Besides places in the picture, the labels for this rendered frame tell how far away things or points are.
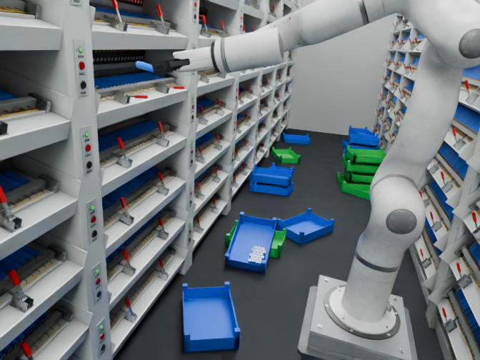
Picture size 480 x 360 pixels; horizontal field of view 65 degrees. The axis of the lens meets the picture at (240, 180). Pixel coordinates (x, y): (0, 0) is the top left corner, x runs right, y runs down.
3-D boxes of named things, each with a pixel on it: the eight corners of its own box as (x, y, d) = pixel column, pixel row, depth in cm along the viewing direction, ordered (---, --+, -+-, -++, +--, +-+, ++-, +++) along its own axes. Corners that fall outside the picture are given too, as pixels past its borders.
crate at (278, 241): (285, 241, 217) (286, 228, 214) (279, 258, 198) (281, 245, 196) (235, 231, 223) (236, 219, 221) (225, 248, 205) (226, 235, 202)
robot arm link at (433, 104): (365, 223, 96) (362, 197, 110) (413, 236, 94) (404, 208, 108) (443, 10, 75) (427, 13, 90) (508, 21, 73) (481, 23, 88)
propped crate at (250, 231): (264, 273, 185) (265, 263, 180) (225, 265, 189) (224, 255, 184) (276, 227, 206) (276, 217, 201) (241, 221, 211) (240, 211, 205)
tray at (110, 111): (185, 100, 151) (191, 77, 147) (93, 130, 96) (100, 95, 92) (141, 81, 153) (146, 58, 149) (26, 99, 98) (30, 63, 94)
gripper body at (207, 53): (224, 41, 98) (184, 48, 101) (212, 40, 89) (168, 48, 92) (228, 71, 100) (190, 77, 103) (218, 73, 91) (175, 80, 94)
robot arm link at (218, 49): (231, 38, 97) (220, 40, 98) (221, 36, 89) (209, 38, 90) (236, 71, 99) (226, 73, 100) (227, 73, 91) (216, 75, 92)
